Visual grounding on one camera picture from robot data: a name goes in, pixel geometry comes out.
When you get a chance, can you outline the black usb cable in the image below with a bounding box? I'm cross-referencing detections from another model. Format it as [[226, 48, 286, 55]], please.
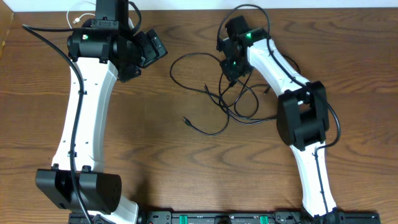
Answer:
[[217, 54, 302, 126]]

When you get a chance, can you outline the white usb cable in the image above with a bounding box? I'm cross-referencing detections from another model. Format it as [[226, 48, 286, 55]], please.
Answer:
[[66, 1, 97, 29]]

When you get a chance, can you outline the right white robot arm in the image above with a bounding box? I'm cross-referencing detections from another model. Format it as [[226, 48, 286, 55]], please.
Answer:
[[216, 16, 336, 223]]

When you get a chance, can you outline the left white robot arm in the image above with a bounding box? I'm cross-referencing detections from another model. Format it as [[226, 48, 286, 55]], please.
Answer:
[[35, 0, 167, 223]]

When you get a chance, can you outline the cardboard panel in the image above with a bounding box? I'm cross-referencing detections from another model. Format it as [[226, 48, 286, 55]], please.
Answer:
[[0, 0, 14, 55]]

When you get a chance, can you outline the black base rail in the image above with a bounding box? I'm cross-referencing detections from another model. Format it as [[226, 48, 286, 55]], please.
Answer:
[[68, 210, 381, 224]]

